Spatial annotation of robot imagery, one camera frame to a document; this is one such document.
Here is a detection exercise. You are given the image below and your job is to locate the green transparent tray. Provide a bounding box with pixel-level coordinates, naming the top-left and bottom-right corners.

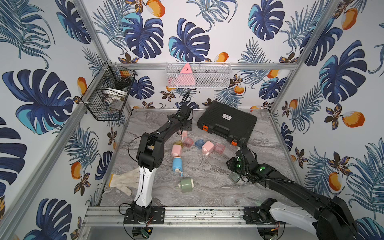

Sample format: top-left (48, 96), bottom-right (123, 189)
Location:
top-left (229, 172), bottom-right (241, 184)

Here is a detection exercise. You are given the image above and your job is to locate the pink pencil sharpener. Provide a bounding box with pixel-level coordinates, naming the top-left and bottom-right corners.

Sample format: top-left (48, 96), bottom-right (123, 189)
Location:
top-left (171, 144), bottom-right (183, 158)
top-left (181, 131), bottom-right (188, 140)
top-left (202, 141), bottom-right (215, 156)

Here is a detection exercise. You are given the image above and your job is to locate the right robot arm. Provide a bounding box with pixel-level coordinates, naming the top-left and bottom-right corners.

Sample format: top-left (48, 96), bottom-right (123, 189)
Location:
top-left (227, 145), bottom-right (358, 240)

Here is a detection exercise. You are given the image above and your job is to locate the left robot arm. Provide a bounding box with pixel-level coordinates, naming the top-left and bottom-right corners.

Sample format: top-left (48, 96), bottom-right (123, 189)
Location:
top-left (133, 106), bottom-right (193, 210)

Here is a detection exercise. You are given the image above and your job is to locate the blue transparent tray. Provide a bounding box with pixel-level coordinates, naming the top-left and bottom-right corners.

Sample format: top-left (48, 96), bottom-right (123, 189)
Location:
top-left (195, 139), bottom-right (206, 150)

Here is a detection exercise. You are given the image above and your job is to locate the blue pencil sharpener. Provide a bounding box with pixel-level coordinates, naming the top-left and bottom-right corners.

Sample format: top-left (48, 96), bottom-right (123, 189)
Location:
top-left (173, 157), bottom-right (183, 177)

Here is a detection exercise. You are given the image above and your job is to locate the green pencil sharpener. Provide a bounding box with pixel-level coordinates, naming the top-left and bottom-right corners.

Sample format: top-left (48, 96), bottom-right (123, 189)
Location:
top-left (176, 178), bottom-right (195, 193)

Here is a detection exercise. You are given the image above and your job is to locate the pink triangular object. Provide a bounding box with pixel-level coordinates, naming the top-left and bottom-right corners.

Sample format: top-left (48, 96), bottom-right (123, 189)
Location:
top-left (175, 63), bottom-right (197, 87)

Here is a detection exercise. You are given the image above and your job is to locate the black plastic tool case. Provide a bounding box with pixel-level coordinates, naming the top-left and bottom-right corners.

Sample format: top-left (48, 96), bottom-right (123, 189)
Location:
top-left (197, 101), bottom-right (257, 147)

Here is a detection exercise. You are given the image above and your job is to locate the white work glove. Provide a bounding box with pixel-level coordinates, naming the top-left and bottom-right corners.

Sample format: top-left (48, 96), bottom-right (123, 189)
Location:
top-left (109, 168), bottom-right (140, 196)

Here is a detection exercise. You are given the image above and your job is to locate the white wire mesh basket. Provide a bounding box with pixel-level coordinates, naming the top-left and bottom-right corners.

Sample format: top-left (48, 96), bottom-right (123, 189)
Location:
top-left (165, 62), bottom-right (232, 89)

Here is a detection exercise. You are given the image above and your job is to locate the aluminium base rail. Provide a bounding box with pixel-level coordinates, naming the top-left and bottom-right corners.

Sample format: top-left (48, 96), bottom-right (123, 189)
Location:
top-left (83, 203), bottom-right (316, 230)

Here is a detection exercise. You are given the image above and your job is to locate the black wire basket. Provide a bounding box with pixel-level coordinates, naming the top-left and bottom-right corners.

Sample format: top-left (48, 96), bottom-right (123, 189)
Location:
top-left (81, 62), bottom-right (138, 121)

